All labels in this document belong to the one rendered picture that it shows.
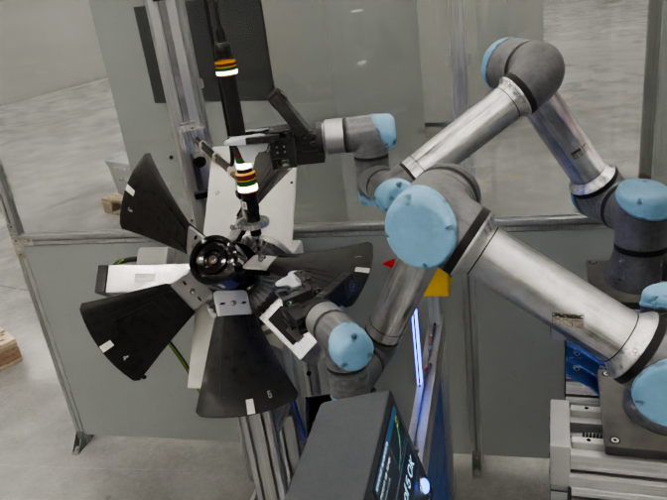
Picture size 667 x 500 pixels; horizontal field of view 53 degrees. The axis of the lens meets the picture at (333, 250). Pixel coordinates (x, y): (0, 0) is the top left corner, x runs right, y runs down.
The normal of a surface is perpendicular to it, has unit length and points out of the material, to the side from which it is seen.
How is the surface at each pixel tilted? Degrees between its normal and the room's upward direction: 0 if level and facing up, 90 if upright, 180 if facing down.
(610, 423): 0
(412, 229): 86
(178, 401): 90
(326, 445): 15
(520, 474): 0
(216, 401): 53
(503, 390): 90
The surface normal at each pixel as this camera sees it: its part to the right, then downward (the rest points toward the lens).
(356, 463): -0.37, -0.88
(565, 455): -0.29, 0.40
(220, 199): -0.25, -0.28
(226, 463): -0.12, -0.91
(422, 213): -0.54, 0.37
